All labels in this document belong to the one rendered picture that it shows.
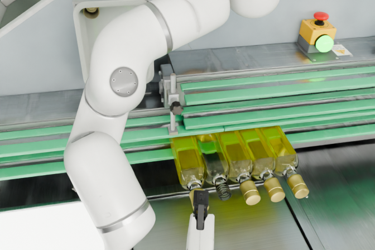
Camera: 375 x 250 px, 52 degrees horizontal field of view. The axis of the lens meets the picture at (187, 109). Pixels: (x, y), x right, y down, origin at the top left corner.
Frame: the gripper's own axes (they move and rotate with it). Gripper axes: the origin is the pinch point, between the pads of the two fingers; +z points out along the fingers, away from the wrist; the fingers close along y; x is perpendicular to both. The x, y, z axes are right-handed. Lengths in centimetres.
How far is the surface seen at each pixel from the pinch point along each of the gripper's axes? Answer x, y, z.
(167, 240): 7.2, -12.4, -1.0
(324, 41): -30, 20, 39
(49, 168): 37.1, -2.9, 10.8
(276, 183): -16.8, 1.6, 5.9
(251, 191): -11.0, 1.9, 3.1
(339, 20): -37, 21, 51
